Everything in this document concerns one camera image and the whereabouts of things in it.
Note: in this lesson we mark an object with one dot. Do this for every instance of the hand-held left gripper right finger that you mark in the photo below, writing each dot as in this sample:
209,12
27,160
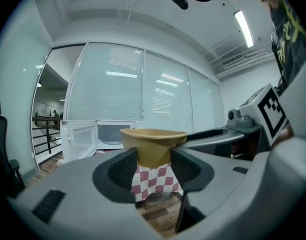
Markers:
243,191

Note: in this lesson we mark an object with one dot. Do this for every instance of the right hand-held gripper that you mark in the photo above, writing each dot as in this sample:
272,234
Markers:
268,111

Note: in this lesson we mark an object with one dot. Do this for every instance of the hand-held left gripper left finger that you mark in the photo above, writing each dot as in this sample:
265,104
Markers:
80,196

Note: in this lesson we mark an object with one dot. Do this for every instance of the yellow rectangular dish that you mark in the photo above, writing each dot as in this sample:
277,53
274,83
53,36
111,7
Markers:
153,146

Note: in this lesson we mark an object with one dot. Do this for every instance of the white microwave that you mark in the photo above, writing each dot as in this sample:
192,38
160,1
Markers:
78,139

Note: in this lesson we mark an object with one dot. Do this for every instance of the person's right forearm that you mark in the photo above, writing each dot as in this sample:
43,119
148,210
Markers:
286,134

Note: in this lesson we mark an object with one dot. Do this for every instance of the person's right hand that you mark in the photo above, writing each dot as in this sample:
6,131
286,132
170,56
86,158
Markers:
238,150

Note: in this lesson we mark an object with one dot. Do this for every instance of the glass turntable plate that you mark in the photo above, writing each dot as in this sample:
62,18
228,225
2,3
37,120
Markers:
110,142

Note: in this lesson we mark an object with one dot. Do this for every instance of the red white checkered tablecloth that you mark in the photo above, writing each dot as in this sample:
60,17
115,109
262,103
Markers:
153,181

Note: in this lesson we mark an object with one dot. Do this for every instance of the black metal railing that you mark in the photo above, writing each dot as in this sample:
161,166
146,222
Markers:
43,134

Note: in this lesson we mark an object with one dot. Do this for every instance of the white air vent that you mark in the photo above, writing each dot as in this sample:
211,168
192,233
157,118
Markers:
232,60

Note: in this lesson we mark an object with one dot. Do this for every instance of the black office chair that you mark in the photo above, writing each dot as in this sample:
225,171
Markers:
3,146

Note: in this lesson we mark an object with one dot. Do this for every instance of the white window blinds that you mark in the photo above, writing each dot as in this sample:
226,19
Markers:
118,89

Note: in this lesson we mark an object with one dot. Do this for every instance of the ceiling tube light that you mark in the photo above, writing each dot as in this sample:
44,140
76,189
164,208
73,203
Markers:
243,29

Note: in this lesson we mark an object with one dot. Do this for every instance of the person's black printed shirt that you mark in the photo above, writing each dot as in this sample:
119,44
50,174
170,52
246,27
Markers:
290,34

